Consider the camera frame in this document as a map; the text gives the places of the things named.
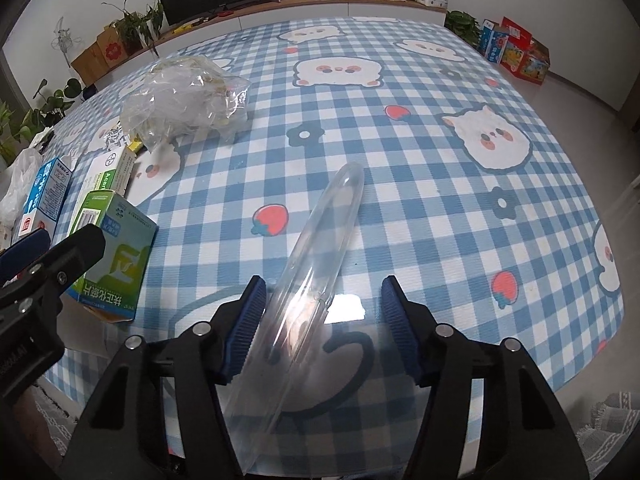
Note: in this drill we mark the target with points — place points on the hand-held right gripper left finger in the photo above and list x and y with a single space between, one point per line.
245 330

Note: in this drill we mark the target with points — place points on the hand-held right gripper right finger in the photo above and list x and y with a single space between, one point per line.
400 330

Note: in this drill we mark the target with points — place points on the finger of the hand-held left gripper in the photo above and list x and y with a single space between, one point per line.
25 252
75 255

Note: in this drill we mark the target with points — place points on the blue white milk carton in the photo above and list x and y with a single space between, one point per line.
47 190

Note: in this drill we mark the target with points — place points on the clear plastic tray lid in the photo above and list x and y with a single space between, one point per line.
320 240

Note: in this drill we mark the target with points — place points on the clear bag of candy wrappers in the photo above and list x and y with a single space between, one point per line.
185 95

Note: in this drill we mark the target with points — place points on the white plastic bag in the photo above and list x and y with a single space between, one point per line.
20 175

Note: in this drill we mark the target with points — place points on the folded paper leaflet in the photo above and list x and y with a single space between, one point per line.
115 139

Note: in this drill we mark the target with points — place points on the blue checkered printed tablecloth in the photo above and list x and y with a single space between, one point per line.
400 185

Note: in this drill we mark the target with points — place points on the green pothos plant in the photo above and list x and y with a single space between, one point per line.
55 102

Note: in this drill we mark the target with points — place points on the brown cardboard box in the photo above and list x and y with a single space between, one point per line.
90 62

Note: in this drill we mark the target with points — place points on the cardboard box with red flower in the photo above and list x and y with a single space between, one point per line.
112 47

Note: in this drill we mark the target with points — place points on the grey patterned rug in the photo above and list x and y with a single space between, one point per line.
610 420

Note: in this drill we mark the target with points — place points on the tall leafy potted plant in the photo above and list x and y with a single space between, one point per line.
135 25

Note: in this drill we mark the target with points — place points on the colourful toy box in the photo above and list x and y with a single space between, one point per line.
527 62

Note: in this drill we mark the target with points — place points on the blue white printed box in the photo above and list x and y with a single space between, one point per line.
492 42

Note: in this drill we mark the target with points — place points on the small green potted plant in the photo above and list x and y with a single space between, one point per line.
462 22

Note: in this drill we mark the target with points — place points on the red printed box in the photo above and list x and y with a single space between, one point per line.
517 30

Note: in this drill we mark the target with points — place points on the long white television cabinet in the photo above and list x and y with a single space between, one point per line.
320 10

